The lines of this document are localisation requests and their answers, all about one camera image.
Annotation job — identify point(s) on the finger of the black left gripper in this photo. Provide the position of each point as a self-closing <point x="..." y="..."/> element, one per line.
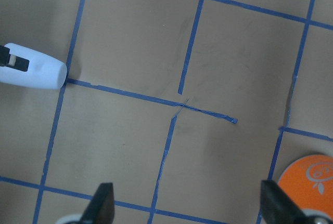
<point x="12" y="61"/>

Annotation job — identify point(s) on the light blue plastic cup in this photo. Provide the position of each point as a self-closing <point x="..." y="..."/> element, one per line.
<point x="44" y="72"/>

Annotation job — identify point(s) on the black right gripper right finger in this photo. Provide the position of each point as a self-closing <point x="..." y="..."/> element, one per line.
<point x="277" y="207"/>

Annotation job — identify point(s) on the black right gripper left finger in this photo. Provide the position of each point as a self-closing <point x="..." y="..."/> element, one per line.
<point x="101" y="208"/>

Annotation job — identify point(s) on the orange tin can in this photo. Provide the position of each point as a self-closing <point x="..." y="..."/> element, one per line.
<point x="308" y="182"/>

